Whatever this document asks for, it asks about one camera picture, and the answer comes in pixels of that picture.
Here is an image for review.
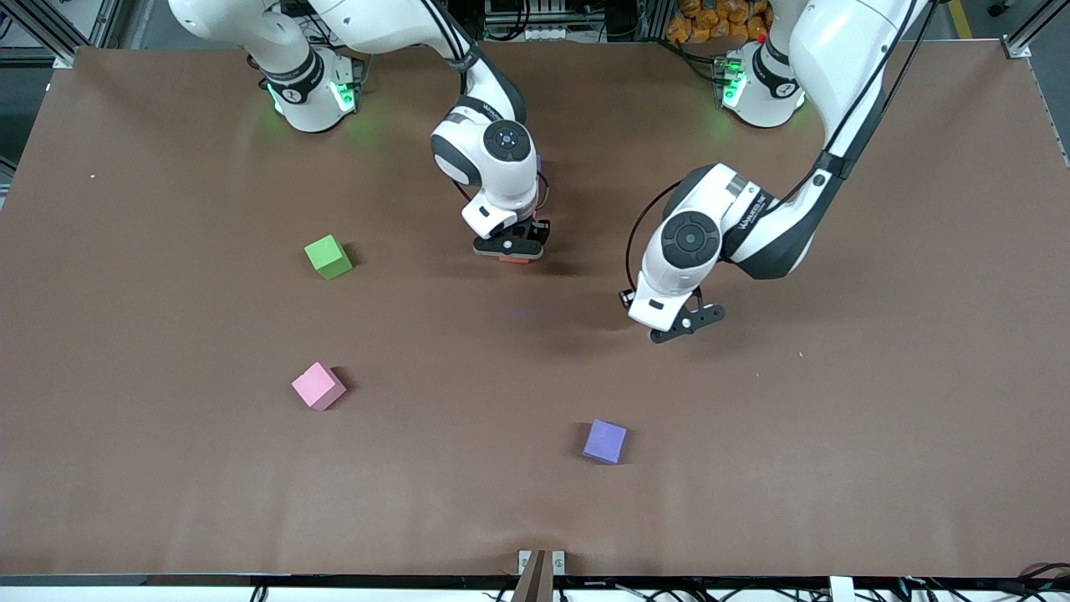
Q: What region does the black left camera cable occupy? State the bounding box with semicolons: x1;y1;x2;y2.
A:
619;0;933;308

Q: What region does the dented purple foam cube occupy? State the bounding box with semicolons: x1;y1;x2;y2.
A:
582;419;629;466

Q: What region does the brown tapered post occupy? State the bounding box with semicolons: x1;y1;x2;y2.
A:
512;549;554;602

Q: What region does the light pink foam cube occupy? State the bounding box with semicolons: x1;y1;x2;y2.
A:
291;361;347;412

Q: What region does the green foam cube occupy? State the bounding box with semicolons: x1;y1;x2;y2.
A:
303;234;354;281

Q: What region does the yellow mesh bag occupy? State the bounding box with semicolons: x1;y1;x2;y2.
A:
669;0;770;43

